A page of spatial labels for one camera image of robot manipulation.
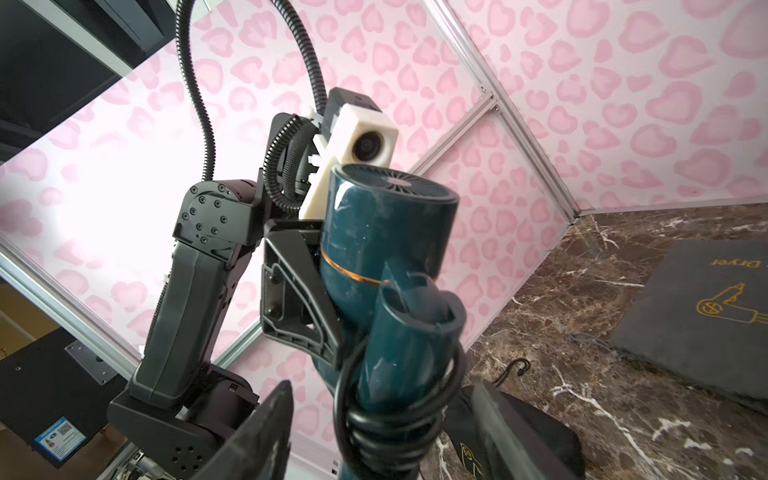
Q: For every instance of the grey hair dryer pouch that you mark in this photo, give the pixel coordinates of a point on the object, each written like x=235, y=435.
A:
x=702, y=315

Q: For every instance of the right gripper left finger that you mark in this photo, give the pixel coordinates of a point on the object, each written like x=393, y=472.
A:
x=260, y=448

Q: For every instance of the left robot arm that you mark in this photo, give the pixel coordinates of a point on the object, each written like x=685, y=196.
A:
x=179, y=408

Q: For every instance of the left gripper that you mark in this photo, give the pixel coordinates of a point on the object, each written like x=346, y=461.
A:
x=296, y=309

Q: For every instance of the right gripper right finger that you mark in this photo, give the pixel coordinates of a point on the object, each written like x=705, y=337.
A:
x=519, y=441

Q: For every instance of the black pouch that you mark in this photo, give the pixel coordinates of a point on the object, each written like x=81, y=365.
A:
x=460, y=425

